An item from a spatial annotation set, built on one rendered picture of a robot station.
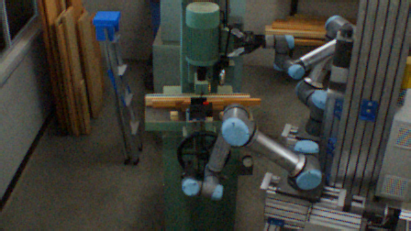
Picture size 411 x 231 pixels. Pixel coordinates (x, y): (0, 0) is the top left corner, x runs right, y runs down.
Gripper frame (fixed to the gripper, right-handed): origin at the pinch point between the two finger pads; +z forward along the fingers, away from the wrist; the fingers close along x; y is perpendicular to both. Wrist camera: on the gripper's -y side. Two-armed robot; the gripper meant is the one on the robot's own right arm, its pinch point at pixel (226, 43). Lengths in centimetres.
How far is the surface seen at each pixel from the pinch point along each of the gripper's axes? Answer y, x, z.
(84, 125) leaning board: -169, -13, 101
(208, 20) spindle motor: 10.8, -7.8, 9.7
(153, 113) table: -34, 26, 39
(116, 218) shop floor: -112, 73, 68
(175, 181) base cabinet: -62, 59, 27
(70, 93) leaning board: -137, -29, 108
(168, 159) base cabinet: -49, 49, 31
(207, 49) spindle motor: -2.4, 1.9, 9.7
